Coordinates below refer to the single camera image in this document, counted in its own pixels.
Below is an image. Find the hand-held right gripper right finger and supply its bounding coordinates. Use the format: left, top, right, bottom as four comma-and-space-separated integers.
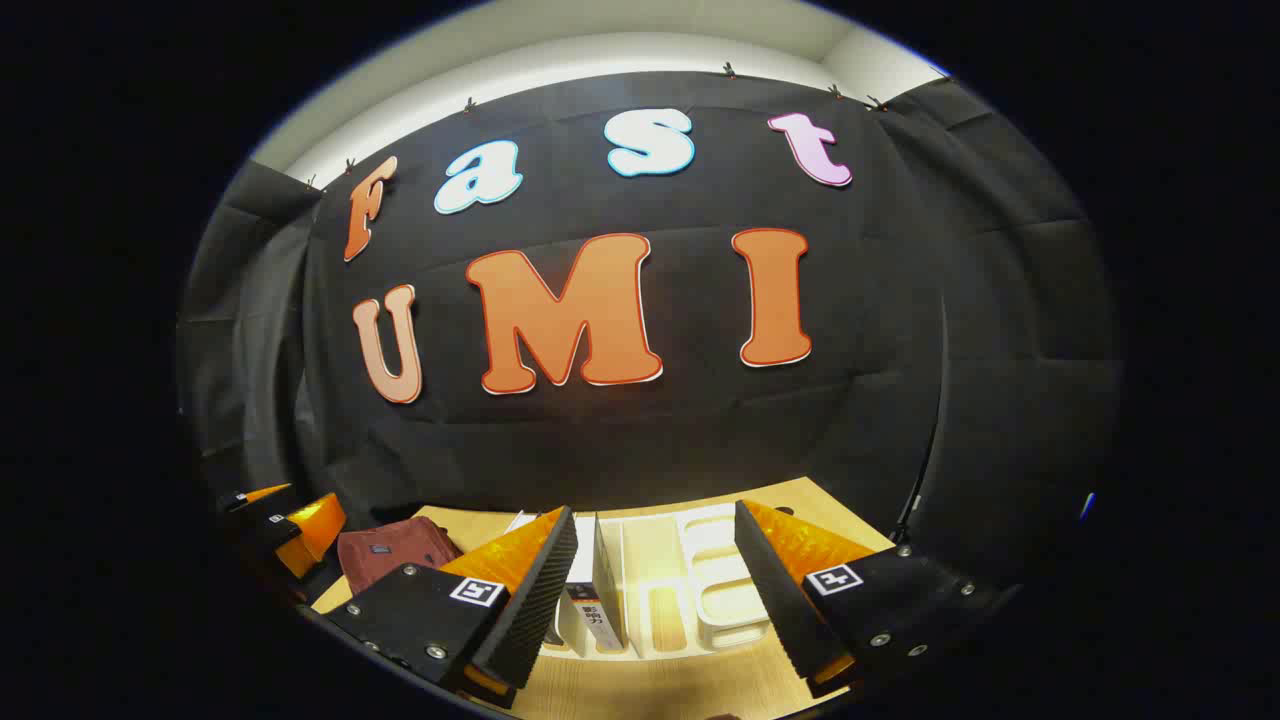
733, 498, 1013, 701

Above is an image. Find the white spine book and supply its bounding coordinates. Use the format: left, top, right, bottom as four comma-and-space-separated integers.
562, 512, 629, 656

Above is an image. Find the white bookshelf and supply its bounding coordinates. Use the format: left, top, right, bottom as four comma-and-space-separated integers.
505, 503, 779, 661

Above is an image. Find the maroon schoolbag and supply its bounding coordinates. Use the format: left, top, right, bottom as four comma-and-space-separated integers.
336, 515, 465, 598

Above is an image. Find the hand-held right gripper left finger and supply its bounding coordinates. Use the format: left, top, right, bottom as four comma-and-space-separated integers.
322, 505, 581, 711

